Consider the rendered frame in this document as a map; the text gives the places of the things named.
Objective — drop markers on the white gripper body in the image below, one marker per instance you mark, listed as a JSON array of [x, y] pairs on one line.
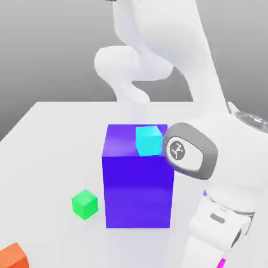
[[204, 257]]

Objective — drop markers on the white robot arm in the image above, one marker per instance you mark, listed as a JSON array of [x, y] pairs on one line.
[[167, 41]]

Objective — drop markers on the small magenta cube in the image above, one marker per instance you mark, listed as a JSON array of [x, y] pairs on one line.
[[221, 263]]

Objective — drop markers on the small cyan cube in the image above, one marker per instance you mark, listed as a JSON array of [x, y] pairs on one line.
[[149, 142]]

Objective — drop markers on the small green cube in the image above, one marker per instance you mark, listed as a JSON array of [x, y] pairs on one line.
[[84, 205]]

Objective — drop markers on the large blue box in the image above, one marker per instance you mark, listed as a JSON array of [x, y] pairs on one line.
[[136, 192]]

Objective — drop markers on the large orange box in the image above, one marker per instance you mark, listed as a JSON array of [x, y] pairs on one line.
[[12, 257]]

